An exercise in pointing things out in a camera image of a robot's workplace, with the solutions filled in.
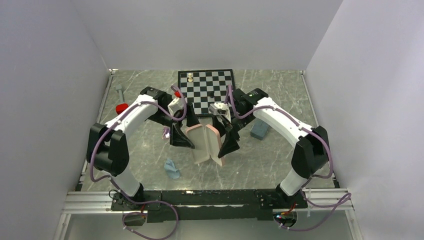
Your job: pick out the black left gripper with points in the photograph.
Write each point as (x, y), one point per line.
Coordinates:
(178, 137)

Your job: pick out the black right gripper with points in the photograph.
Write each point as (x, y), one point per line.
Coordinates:
(230, 144)

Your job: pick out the pink glasses case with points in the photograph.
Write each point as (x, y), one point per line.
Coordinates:
(207, 142)

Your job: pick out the grey glasses case green lining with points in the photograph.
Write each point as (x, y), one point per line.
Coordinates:
(259, 129)

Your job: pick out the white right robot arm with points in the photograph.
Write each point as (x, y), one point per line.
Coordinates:
(310, 144)

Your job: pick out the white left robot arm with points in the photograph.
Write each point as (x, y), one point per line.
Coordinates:
(107, 152)

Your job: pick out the pink transparent sunglasses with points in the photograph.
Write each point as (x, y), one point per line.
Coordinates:
(166, 133)

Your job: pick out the black and white chessboard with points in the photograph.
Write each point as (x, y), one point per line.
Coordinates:
(204, 82)

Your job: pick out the small blue cleaning cloth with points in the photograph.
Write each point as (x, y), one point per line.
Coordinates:
(171, 170)

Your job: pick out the cream chess piece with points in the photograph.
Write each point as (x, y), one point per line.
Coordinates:
(190, 77)

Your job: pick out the grey toy hammer red head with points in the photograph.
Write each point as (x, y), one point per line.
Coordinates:
(122, 105)

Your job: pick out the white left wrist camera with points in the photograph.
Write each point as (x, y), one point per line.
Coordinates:
(176, 105)

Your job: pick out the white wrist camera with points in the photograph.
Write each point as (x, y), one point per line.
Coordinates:
(219, 109)
(176, 105)

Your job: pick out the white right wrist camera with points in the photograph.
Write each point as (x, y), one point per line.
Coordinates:
(219, 109)

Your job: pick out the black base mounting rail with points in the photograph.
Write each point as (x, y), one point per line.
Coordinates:
(186, 205)

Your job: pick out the aluminium frame rail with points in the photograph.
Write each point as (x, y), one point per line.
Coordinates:
(87, 202)

